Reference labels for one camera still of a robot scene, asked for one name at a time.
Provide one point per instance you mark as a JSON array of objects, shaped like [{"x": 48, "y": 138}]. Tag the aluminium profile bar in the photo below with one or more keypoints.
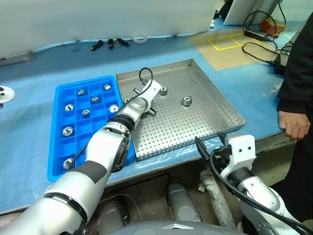
[{"x": 17, "y": 57}]

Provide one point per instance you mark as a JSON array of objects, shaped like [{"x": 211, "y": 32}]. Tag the white backdrop panel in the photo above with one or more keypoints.
[{"x": 97, "y": 19}]

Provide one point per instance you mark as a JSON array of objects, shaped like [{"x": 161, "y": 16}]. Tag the brown cardboard sheet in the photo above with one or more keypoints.
[{"x": 232, "y": 58}]

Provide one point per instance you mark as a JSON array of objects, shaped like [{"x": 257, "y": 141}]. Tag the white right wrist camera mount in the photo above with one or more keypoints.
[{"x": 242, "y": 144}]

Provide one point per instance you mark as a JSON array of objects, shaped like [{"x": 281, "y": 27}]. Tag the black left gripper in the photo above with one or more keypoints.
[{"x": 152, "y": 112}]

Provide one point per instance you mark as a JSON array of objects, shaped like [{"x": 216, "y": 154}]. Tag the white round device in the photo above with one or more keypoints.
[{"x": 6, "y": 95}]

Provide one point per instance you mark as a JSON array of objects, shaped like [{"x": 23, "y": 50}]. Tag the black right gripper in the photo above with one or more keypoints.
[{"x": 220, "y": 157}]

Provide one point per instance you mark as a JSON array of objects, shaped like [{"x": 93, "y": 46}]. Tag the dark grey rounded shell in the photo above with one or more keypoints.
[
  {"x": 112, "y": 215},
  {"x": 181, "y": 203}
]

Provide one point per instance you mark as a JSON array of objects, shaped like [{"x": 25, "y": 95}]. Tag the grey body shell with emblem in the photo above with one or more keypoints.
[{"x": 176, "y": 228}]

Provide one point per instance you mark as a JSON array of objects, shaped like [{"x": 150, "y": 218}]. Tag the blue compartment tray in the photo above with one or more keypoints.
[{"x": 83, "y": 132}]

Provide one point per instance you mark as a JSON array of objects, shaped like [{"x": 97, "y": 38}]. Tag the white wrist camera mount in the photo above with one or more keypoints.
[
  {"x": 154, "y": 89},
  {"x": 242, "y": 144}
]

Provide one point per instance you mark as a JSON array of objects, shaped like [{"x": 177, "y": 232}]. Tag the dusty white wrapped leg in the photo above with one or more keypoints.
[{"x": 215, "y": 195}]

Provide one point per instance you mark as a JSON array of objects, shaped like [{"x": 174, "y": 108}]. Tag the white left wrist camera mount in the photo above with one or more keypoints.
[{"x": 154, "y": 89}]

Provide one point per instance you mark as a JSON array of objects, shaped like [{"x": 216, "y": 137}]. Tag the white leaning panel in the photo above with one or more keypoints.
[{"x": 244, "y": 12}]

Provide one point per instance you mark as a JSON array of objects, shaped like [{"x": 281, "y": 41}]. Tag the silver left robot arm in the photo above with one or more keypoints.
[{"x": 105, "y": 147}]

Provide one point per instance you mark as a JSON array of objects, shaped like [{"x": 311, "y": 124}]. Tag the bystander in black clothes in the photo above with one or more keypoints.
[{"x": 300, "y": 73}]

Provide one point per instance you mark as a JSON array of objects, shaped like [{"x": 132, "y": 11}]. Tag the black clip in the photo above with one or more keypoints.
[
  {"x": 110, "y": 43},
  {"x": 96, "y": 45},
  {"x": 122, "y": 42}
]

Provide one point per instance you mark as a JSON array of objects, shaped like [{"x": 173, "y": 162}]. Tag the perforated metal tray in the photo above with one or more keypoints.
[{"x": 195, "y": 122}]

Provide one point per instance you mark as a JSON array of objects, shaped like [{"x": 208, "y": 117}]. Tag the blue table mat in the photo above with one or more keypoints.
[{"x": 29, "y": 137}]

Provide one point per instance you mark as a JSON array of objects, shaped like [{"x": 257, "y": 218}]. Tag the bystander bare hand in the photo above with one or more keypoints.
[{"x": 294, "y": 123}]

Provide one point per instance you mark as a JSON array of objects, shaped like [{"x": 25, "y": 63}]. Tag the black power strip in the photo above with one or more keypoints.
[{"x": 256, "y": 34}]

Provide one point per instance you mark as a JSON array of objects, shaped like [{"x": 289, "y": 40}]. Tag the brown block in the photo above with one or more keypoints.
[{"x": 271, "y": 25}]

